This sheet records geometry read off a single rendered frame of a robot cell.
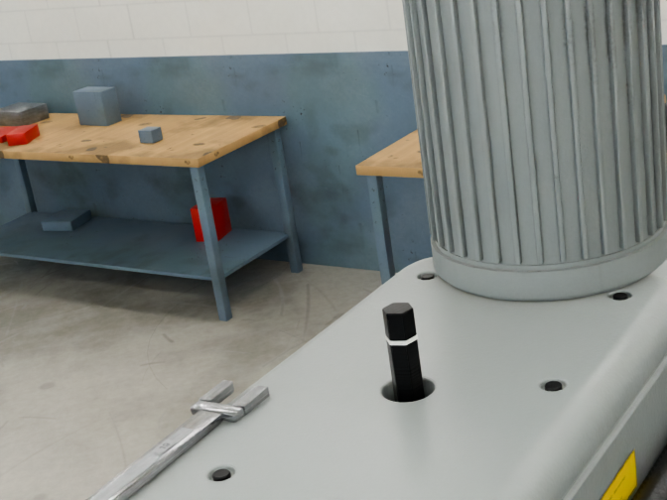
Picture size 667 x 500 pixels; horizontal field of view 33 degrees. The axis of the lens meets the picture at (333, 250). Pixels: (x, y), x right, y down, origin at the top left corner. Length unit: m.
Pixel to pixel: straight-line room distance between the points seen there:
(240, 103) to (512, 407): 5.62
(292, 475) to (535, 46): 0.35
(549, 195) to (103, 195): 6.48
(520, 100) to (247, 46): 5.38
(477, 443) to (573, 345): 0.14
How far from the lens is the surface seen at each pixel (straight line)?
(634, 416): 0.82
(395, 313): 0.76
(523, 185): 0.87
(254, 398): 0.80
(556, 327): 0.86
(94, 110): 6.62
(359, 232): 6.13
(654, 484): 0.83
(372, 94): 5.82
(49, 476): 4.80
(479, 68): 0.85
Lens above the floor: 2.26
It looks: 20 degrees down
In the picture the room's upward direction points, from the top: 9 degrees counter-clockwise
